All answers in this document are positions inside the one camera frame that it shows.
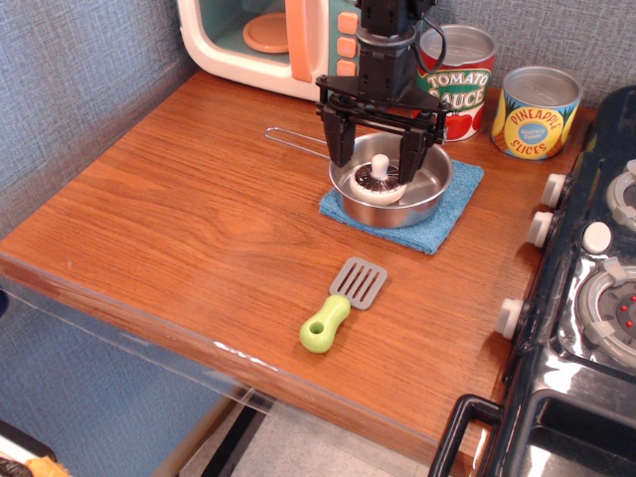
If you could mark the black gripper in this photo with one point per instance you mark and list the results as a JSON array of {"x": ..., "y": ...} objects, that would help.
[{"x": 383, "y": 95}]

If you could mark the white toy mushroom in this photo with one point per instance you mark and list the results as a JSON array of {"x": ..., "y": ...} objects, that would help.
[{"x": 376, "y": 183}]

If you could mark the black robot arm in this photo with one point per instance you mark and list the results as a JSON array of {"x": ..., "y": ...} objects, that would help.
[{"x": 393, "y": 17}]

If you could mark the tomato sauce can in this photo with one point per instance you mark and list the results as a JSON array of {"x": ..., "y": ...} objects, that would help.
[{"x": 458, "y": 64}]

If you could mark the blue cloth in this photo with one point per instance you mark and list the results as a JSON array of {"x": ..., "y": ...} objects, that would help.
[{"x": 429, "y": 235}]

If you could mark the pineapple slices can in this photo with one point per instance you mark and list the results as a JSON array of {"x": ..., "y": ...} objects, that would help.
[{"x": 536, "y": 110}]

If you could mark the toy microwave teal and orange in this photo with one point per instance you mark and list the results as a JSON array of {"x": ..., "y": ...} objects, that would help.
[{"x": 280, "y": 46}]

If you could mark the white stove knob upper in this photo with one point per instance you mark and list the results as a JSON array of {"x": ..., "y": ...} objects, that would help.
[{"x": 553, "y": 189}]

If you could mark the white stove knob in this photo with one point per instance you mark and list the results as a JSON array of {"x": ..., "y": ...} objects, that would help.
[
  {"x": 553, "y": 189},
  {"x": 509, "y": 315},
  {"x": 539, "y": 228}
]

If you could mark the white stove knob middle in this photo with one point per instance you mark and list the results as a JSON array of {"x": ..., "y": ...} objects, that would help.
[{"x": 539, "y": 228}]

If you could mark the white stove knob lower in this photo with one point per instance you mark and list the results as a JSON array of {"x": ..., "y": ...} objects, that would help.
[{"x": 509, "y": 315}]

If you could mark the white round stove button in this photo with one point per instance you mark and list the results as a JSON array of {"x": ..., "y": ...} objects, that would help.
[{"x": 596, "y": 238}]

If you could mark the black toy stove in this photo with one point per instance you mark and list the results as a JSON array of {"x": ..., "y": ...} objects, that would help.
[{"x": 569, "y": 404}]

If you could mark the orange object bottom left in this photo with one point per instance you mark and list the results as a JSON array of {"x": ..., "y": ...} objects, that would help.
[{"x": 35, "y": 467}]

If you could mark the steel pan with wire handle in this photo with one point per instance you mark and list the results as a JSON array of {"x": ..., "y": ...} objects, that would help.
[{"x": 420, "y": 197}]

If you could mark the green handled grey spatula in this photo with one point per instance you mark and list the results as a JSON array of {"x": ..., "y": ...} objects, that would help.
[{"x": 356, "y": 286}]

